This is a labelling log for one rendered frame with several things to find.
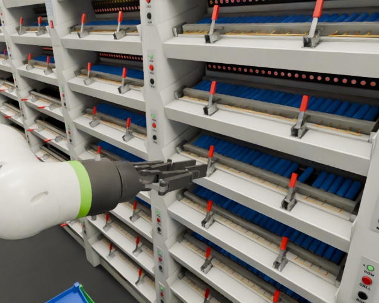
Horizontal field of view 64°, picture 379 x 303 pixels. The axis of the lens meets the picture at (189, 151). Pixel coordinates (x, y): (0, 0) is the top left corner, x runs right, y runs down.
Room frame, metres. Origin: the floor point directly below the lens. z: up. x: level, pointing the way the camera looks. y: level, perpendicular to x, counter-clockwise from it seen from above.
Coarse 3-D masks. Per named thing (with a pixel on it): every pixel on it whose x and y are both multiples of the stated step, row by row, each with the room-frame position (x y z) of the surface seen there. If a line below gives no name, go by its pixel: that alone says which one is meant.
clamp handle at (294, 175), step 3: (294, 174) 0.66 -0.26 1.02; (297, 174) 0.66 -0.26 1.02; (291, 177) 0.67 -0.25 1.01; (294, 177) 0.66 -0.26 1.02; (291, 180) 0.66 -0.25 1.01; (294, 180) 0.66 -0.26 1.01; (291, 183) 0.66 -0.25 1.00; (294, 183) 0.66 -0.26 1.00; (291, 186) 0.66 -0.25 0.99; (294, 186) 0.66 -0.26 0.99; (291, 189) 0.66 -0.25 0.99; (288, 192) 0.66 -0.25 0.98; (291, 192) 0.65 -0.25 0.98; (288, 195) 0.65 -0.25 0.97; (288, 198) 0.65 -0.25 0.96; (291, 198) 0.66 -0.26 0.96
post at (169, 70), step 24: (168, 0) 0.98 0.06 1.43; (192, 0) 1.05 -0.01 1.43; (144, 24) 1.01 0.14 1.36; (144, 48) 1.01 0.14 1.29; (144, 72) 1.02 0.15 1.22; (168, 72) 0.97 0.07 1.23; (168, 120) 0.97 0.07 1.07; (168, 192) 0.96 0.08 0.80; (168, 216) 0.96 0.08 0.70; (168, 264) 0.96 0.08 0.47; (168, 288) 0.96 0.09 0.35
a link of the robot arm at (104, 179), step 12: (96, 156) 0.46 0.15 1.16; (96, 168) 0.43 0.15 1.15; (108, 168) 0.44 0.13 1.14; (96, 180) 0.41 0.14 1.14; (108, 180) 0.42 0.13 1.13; (120, 180) 0.44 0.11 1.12; (96, 192) 0.40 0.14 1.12; (108, 192) 0.42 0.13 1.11; (120, 192) 0.43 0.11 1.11; (96, 204) 0.40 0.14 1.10; (108, 204) 0.42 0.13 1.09; (84, 216) 0.40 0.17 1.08; (96, 216) 0.44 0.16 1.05
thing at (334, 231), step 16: (192, 128) 1.05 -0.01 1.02; (176, 144) 0.99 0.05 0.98; (176, 160) 0.94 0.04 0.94; (224, 176) 0.81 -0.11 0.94; (224, 192) 0.78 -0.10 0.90; (240, 192) 0.74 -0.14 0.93; (256, 192) 0.72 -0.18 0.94; (272, 192) 0.71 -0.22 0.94; (256, 208) 0.70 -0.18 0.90; (272, 208) 0.66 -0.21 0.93; (304, 208) 0.64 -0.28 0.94; (336, 208) 0.62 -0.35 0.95; (288, 224) 0.64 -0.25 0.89; (304, 224) 0.60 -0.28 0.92; (320, 224) 0.58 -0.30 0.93; (336, 224) 0.58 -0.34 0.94; (352, 224) 0.57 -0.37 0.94; (336, 240) 0.55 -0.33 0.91
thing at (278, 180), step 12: (192, 144) 0.97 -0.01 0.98; (204, 156) 0.92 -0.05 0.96; (216, 156) 0.88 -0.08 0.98; (228, 168) 0.83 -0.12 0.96; (240, 168) 0.82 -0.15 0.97; (252, 168) 0.79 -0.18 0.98; (264, 180) 0.75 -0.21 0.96; (276, 180) 0.73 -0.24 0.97; (288, 180) 0.71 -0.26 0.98; (300, 192) 0.69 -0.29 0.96; (312, 192) 0.66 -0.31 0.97; (324, 192) 0.65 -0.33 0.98; (336, 204) 0.62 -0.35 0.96; (348, 204) 0.60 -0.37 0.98
